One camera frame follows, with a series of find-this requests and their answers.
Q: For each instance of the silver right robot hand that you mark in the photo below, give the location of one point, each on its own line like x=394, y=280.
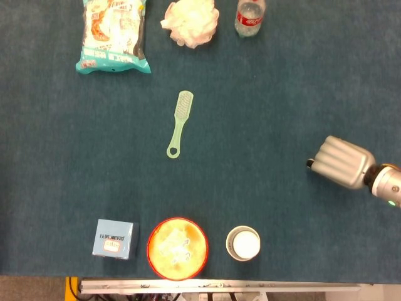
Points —
x=344, y=163

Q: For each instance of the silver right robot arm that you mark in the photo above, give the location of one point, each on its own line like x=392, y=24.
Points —
x=387, y=185

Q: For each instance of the dark teal table cloth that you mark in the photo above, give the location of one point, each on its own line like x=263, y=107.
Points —
x=250, y=125

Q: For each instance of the white upturned paper cup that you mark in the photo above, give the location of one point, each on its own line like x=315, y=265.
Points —
x=246, y=243

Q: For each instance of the green plastic scrub brush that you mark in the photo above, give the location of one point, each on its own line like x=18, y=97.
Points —
x=181, y=116

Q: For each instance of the clear red-label cola bottle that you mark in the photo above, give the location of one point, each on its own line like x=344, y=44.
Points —
x=249, y=22

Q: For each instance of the red bowl with noodles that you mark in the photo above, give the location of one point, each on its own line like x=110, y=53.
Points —
x=177, y=247

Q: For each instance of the white mesh bath pouf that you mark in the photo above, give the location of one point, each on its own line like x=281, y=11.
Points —
x=191, y=22

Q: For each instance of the blue cardboard box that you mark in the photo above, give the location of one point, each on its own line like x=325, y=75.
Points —
x=111, y=239

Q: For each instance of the teal printed snack bag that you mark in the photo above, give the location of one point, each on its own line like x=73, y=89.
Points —
x=112, y=34

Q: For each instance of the white table frame plate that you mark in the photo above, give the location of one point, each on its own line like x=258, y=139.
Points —
x=376, y=291

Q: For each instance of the aluminium profile rail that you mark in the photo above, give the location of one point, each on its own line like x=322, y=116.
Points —
x=219, y=286

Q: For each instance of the yellow frame post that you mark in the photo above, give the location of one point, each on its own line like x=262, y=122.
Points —
x=67, y=290

